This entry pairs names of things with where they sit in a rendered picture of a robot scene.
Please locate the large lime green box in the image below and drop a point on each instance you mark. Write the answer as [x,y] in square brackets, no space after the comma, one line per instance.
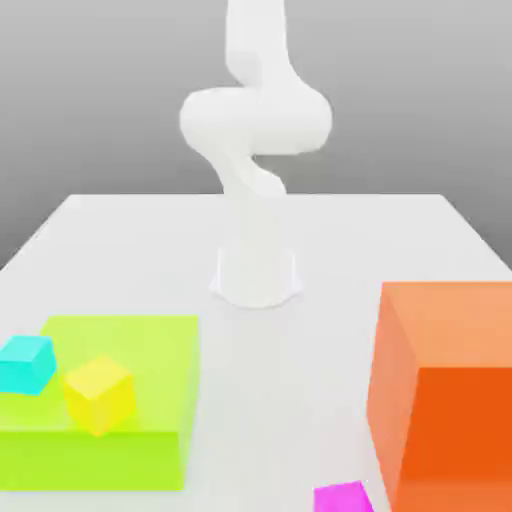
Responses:
[152,360]

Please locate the small magenta cube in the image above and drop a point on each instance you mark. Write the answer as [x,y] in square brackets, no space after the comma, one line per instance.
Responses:
[342,498]

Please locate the small cyan cube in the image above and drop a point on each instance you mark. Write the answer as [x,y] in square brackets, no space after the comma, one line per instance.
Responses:
[26,366]

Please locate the small yellow cube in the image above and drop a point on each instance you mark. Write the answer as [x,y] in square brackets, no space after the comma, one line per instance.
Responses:
[100,396]

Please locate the large orange box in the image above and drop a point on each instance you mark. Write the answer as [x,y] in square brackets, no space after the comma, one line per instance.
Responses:
[460,420]

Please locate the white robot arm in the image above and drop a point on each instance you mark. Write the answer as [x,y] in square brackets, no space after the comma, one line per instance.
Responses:
[256,120]

